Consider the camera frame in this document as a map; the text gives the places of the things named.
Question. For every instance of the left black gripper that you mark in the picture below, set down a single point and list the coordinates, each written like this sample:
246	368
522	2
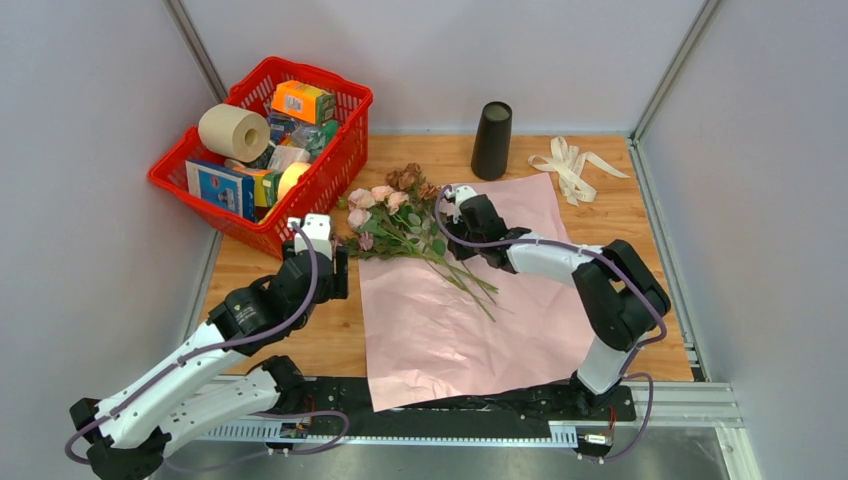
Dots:
338	284

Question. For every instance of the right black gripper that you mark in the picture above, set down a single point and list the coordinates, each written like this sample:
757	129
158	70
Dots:
459	253

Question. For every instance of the purple flower bouquet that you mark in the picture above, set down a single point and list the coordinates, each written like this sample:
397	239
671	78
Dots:
397	219

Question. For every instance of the cream ribbon with gold print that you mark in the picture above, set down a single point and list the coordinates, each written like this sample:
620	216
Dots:
568	163

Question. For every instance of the pink and purple wrapping paper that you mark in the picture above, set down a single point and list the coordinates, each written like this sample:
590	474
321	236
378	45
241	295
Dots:
426	339

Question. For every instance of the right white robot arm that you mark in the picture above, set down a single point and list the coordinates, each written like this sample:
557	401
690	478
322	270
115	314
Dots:
624	302

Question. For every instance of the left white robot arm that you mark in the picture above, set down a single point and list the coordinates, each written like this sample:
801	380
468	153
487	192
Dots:
130	434

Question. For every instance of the black tapered vase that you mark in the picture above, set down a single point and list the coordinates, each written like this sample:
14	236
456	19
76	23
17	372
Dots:
492	141

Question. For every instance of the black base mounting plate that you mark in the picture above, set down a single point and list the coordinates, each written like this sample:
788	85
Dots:
517	414

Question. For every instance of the green and yellow box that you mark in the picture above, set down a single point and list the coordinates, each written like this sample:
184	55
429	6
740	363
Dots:
266	184

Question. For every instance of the blue and white box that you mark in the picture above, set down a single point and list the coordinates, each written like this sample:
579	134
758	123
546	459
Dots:
225	188

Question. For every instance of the pink wrapped packet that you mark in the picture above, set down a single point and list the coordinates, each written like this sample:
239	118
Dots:
283	156

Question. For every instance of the red plastic shopping basket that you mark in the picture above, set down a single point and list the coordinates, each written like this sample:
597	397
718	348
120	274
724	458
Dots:
317	191

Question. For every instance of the beige toilet paper roll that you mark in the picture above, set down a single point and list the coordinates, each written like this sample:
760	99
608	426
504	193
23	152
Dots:
234	132

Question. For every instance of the orange and green box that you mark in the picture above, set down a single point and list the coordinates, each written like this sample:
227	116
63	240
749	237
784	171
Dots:
304	102

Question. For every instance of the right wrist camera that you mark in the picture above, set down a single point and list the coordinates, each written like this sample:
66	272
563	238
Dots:
460	194

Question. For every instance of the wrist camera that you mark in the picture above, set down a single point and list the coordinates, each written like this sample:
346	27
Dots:
318	228
460	194

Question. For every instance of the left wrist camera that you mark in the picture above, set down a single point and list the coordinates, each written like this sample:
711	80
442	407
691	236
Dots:
318	228

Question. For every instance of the aluminium frame rail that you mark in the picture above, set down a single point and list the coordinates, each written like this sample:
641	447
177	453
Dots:
663	404

